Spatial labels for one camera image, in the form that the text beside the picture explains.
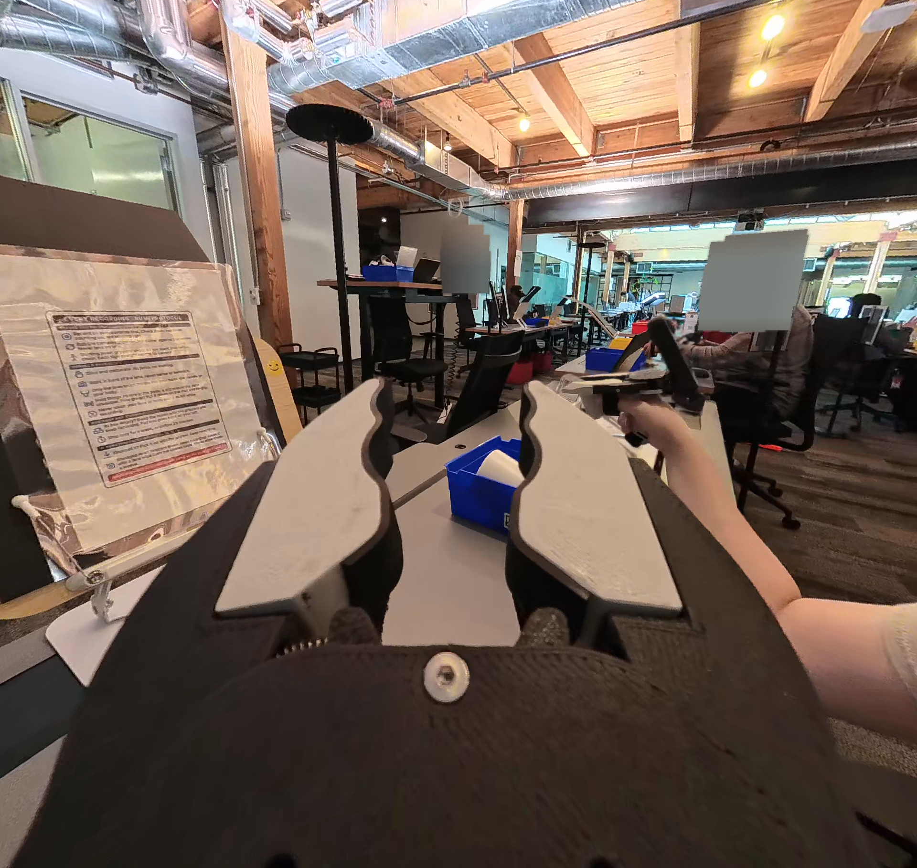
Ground brown cardboard panel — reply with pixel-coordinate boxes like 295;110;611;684
0;175;216;264

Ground grey desk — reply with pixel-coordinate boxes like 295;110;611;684
0;356;735;855

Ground instruction sheet in plastic sleeve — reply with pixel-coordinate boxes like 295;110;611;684
0;245;277;575

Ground wooden post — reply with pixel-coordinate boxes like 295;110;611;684
218;16;296;353

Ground wooden board with smiley sticker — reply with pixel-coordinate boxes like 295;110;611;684
0;337;303;622

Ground wooden top standing desk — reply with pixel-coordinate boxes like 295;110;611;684
317;278;470;411

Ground silver insulated pipes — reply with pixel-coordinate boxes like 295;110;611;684
0;0;302;95

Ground rectangular foil air duct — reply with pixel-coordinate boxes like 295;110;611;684
268;0;864;95

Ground black office chair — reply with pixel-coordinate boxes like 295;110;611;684
369;295;448;425
393;347;525;446
716;315;871;531

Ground person's right hand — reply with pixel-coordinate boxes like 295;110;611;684
618;399;679;448

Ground black utility cart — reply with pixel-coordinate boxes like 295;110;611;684
278;344;342;426

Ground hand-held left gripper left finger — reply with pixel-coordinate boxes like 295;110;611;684
215;377;396;641

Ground white paper cup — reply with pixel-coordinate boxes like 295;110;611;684
476;449;526;488

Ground person's right forearm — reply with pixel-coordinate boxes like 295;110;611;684
645;410;917;740

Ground black floor lamp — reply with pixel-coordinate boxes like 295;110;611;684
285;103;375;395

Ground interior glass window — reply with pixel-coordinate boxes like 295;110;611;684
0;80;180;212

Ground white metal document stand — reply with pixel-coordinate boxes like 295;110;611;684
13;427;282;688

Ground flexible silver duct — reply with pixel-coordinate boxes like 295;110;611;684
501;139;917;201

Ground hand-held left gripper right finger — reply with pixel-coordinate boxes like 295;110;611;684
507;380;684;648

